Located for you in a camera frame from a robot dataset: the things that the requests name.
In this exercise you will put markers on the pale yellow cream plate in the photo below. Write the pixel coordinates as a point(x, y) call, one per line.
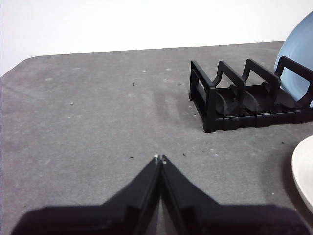
point(305, 176)

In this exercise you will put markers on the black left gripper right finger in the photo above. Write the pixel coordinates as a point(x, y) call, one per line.
point(207, 218)

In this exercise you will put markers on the black plate rack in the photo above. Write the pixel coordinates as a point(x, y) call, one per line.
point(232, 120)

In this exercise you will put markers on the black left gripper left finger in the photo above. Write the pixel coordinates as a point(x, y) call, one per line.
point(122, 215)

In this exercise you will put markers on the blue plate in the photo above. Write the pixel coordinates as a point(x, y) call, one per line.
point(298, 44)

